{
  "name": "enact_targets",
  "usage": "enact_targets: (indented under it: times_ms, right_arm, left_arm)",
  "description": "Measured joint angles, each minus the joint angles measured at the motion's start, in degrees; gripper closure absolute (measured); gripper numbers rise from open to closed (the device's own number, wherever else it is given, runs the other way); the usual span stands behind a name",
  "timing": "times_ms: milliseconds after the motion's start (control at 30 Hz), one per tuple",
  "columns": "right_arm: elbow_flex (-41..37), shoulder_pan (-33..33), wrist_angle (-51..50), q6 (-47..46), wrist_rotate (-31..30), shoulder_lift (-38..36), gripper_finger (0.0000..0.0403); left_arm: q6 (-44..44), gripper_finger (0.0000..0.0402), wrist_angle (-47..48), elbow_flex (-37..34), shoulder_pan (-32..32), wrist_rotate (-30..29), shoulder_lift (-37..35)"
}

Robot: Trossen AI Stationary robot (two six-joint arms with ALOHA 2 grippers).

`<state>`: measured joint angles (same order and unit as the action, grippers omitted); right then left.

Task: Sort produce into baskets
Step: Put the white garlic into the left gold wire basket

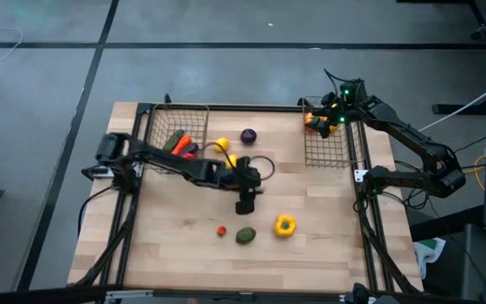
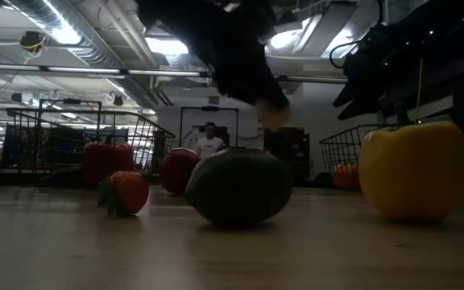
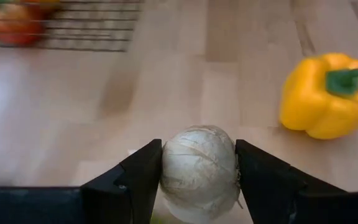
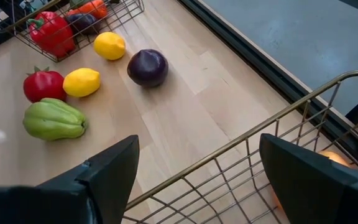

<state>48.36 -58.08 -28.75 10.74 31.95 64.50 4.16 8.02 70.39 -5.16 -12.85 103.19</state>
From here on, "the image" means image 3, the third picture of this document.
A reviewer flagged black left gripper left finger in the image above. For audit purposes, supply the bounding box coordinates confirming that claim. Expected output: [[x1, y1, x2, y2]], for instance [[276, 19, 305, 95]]
[[80, 139, 163, 224]]

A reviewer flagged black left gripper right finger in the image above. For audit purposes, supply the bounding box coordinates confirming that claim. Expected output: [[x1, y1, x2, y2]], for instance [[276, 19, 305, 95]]
[[234, 139, 354, 224]]

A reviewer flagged light green chayote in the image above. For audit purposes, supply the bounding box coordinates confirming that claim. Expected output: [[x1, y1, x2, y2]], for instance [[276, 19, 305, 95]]
[[149, 213, 175, 224]]

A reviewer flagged white onion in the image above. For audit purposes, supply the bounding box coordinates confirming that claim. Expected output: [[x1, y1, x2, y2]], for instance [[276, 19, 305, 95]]
[[159, 124, 242, 224]]

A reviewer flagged orange persimmon with green leaves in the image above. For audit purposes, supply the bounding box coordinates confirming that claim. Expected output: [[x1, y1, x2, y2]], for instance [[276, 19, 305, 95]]
[[0, 2, 47, 46]]

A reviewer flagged yellow bell pepper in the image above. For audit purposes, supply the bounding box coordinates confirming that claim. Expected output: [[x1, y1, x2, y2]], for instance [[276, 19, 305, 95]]
[[278, 52, 358, 140]]

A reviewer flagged wire mesh basket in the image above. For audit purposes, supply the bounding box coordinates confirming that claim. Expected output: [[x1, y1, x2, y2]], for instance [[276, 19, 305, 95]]
[[0, 0, 143, 52]]

